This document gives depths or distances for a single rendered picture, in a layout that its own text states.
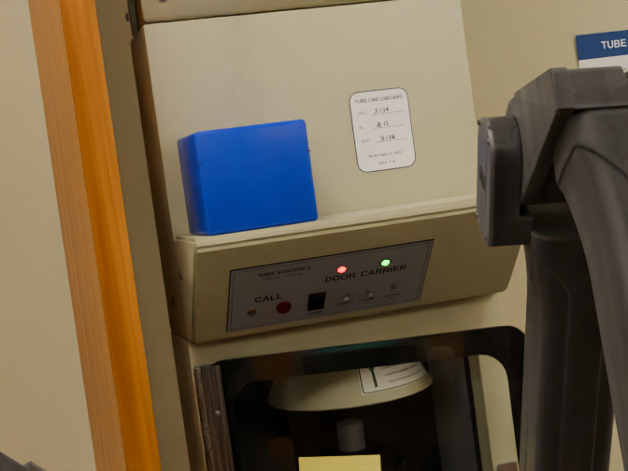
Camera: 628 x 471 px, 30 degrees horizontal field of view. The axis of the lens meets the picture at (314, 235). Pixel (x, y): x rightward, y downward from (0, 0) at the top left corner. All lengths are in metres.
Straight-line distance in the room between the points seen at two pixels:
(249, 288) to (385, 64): 0.27
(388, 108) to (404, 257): 0.16
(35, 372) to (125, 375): 0.53
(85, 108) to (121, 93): 0.53
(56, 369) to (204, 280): 0.55
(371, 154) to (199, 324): 0.24
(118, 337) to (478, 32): 0.84
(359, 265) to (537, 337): 0.41
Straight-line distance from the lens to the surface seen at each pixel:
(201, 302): 1.05
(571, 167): 0.55
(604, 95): 0.55
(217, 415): 1.11
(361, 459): 1.11
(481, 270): 1.14
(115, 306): 1.01
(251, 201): 1.01
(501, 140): 0.62
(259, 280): 1.04
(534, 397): 0.71
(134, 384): 1.02
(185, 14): 1.13
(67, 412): 1.55
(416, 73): 1.18
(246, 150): 1.01
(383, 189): 1.16
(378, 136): 1.16
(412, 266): 1.09
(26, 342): 1.54
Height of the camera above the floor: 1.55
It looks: 3 degrees down
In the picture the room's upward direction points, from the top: 8 degrees counter-clockwise
